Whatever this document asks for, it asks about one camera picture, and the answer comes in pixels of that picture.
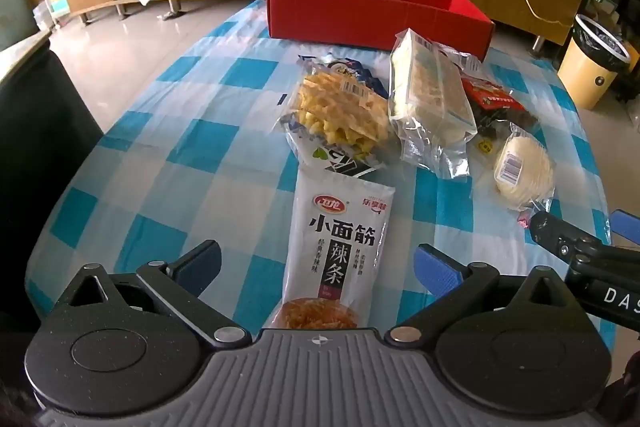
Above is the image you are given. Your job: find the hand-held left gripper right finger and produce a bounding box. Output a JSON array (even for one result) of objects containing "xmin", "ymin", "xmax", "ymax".
[{"xmin": 385, "ymin": 243, "xmax": 568, "ymax": 349}]

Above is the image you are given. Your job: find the yellow crispy noodle packet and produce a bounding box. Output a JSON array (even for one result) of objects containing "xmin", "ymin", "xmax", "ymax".
[{"xmin": 277, "ymin": 53, "xmax": 393, "ymax": 178}]

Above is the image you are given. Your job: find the red and dark snack packet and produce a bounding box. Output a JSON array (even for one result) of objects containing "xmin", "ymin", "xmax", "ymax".
[{"xmin": 457, "ymin": 52, "xmax": 541, "ymax": 158}]

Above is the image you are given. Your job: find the white spicy strip packet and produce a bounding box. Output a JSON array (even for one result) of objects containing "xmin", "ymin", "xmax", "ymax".
[{"xmin": 265, "ymin": 167, "xmax": 397, "ymax": 330}]

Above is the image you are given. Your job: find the black chair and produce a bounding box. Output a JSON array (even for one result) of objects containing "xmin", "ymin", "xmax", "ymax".
[{"xmin": 0, "ymin": 49, "xmax": 103, "ymax": 313}]

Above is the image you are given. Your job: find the pale cracker clear packet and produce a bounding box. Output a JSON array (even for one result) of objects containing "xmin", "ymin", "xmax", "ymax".
[{"xmin": 389, "ymin": 28, "xmax": 478, "ymax": 180}]

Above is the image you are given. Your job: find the red cardboard box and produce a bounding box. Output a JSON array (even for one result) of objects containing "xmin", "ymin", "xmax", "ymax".
[{"xmin": 266, "ymin": 0, "xmax": 496, "ymax": 60}]

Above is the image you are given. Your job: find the blue checkered cloth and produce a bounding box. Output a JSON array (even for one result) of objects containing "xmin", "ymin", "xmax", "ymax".
[{"xmin": 25, "ymin": 0, "xmax": 616, "ymax": 358}]

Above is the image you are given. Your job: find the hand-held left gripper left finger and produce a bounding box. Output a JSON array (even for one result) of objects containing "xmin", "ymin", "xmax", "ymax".
[{"xmin": 65, "ymin": 241, "xmax": 252, "ymax": 349}]

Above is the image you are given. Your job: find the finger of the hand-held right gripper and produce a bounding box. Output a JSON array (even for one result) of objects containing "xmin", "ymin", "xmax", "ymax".
[
  {"xmin": 611, "ymin": 208, "xmax": 640, "ymax": 249},
  {"xmin": 529, "ymin": 211, "xmax": 609, "ymax": 266}
]

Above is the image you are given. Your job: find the round white bun packet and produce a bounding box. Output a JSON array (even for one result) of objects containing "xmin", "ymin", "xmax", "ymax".
[{"xmin": 475, "ymin": 122, "xmax": 558, "ymax": 228}]

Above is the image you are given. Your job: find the yellow trash bin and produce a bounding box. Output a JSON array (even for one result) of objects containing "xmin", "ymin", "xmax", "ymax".
[{"xmin": 557, "ymin": 14, "xmax": 632, "ymax": 110}]

